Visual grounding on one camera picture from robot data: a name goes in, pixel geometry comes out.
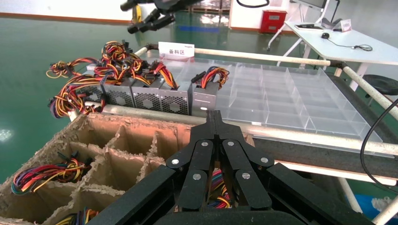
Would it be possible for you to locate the yellow floor post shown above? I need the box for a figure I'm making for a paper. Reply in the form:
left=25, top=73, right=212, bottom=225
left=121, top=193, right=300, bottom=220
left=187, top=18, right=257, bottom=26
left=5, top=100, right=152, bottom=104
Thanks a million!
left=132, top=4, right=143, bottom=24

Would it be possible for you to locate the computer monitor with stand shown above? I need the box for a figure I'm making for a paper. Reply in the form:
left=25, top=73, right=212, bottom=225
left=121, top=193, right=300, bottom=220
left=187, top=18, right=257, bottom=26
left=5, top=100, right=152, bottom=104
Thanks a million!
left=291, top=0, right=343, bottom=31

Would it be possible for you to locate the wire bundle box top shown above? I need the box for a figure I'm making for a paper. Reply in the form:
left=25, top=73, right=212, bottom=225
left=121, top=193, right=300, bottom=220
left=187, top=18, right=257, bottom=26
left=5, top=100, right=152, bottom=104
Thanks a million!
left=11, top=151, right=92, bottom=196

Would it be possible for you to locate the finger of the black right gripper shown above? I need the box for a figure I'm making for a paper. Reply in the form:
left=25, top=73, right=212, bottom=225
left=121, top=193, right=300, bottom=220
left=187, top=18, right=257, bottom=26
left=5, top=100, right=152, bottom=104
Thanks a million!
left=127, top=0, right=199, bottom=34
left=120, top=0, right=156, bottom=11

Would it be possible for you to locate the black flat tablet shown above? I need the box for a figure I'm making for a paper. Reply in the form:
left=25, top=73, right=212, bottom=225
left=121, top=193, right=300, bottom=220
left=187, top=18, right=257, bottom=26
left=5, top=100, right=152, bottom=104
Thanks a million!
left=294, top=23, right=324, bottom=31

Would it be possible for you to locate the coloured wire bundle on supplies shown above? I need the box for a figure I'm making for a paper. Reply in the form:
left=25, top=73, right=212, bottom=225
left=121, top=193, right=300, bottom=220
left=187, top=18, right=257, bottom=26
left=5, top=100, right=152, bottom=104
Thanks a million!
left=93, top=40, right=150, bottom=108

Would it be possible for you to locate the black hanging cable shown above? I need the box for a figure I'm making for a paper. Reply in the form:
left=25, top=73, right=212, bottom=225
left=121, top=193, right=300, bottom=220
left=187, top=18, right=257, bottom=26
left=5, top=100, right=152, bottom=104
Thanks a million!
left=360, top=98, right=398, bottom=187

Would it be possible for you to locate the small white desk card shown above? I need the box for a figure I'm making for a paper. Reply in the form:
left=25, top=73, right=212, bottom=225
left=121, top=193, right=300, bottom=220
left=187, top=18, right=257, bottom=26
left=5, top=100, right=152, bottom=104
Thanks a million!
left=339, top=18, right=352, bottom=33

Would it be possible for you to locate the blue plastic bag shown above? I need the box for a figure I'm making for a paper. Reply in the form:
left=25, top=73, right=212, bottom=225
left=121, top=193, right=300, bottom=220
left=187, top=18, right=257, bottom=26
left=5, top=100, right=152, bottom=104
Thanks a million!
left=354, top=194, right=398, bottom=222

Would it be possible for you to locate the clear acrylic divider tray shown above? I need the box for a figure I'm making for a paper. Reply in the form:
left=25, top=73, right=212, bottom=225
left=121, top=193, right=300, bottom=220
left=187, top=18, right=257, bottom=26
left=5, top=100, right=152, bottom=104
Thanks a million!
left=146, top=56, right=383, bottom=147

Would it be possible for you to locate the white rack rail pipe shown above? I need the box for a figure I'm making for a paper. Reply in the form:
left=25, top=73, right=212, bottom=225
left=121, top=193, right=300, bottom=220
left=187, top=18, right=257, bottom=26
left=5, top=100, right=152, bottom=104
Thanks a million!
left=273, top=160, right=398, bottom=187

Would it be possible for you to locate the white printed sign card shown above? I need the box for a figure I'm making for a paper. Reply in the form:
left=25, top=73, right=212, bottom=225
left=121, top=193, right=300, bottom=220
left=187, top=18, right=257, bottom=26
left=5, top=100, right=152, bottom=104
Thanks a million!
left=158, top=41, right=196, bottom=62

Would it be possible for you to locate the black round stool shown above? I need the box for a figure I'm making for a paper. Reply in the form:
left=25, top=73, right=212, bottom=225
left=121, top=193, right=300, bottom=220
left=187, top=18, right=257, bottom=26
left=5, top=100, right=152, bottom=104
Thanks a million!
left=362, top=74, right=398, bottom=97

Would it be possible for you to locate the black computer mouse with cable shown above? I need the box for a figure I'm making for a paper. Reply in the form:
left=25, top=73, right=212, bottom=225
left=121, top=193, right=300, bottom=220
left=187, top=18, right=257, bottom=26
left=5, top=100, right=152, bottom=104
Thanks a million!
left=321, top=32, right=374, bottom=52

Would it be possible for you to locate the red metal cabinet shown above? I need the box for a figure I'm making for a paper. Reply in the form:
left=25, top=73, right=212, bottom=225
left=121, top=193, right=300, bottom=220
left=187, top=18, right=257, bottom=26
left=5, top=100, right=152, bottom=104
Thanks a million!
left=260, top=9, right=288, bottom=34

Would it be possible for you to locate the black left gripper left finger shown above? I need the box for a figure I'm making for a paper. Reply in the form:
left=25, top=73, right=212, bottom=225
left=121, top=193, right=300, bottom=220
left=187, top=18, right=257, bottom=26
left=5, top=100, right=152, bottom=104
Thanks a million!
left=87, top=110, right=216, bottom=225

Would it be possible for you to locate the cardboard box with dividers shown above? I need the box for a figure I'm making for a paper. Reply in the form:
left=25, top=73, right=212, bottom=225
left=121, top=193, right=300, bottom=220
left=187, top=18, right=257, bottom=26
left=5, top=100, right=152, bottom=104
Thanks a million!
left=0, top=112, right=255, bottom=225

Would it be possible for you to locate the white office table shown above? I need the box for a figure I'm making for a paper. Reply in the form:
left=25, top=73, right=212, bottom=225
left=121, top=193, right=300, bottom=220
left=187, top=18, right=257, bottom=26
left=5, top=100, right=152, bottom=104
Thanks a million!
left=267, top=20, right=398, bottom=90

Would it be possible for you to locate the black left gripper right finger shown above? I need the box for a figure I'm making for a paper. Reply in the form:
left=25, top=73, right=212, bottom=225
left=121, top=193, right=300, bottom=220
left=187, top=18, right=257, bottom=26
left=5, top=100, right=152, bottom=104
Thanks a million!
left=215, top=110, right=364, bottom=225

